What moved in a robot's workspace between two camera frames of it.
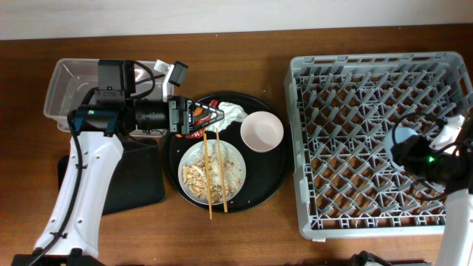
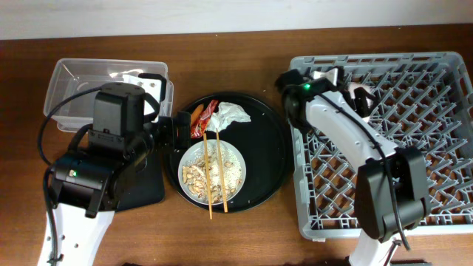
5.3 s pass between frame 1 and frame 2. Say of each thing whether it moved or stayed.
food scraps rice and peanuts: stayed
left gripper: moved
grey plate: stayed
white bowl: moved
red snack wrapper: stayed
